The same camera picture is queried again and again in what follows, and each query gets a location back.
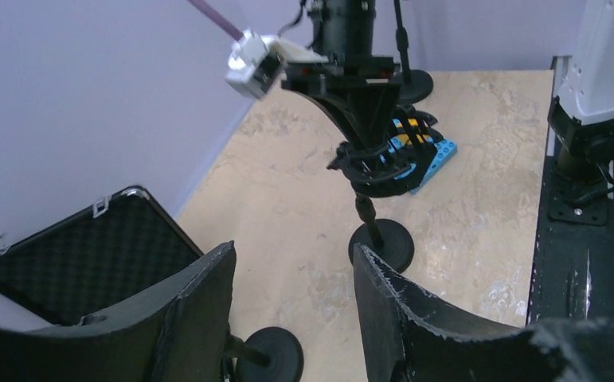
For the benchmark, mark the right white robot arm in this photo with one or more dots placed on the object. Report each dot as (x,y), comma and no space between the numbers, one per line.
(582,112)

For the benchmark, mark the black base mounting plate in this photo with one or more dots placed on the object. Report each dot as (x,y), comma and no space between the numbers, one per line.
(573,265)

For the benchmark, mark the orange lego brick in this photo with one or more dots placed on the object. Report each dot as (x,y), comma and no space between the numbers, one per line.
(423,136)

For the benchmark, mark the black shock mount round stand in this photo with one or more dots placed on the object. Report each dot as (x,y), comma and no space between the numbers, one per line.
(382,230)

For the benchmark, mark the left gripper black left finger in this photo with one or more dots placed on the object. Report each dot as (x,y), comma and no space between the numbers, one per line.
(174,330)

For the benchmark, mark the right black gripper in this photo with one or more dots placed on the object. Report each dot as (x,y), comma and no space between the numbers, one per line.
(342,33)

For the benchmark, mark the black poker chip case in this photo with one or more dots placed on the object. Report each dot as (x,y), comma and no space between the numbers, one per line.
(95,258)

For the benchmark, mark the black round base clip stand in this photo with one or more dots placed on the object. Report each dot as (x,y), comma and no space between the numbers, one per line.
(270,354)

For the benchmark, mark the blue lego baseplate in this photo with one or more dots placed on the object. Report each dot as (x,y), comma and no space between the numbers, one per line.
(401,168)

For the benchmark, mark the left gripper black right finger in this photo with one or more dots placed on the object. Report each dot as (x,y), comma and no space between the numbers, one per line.
(411,334)

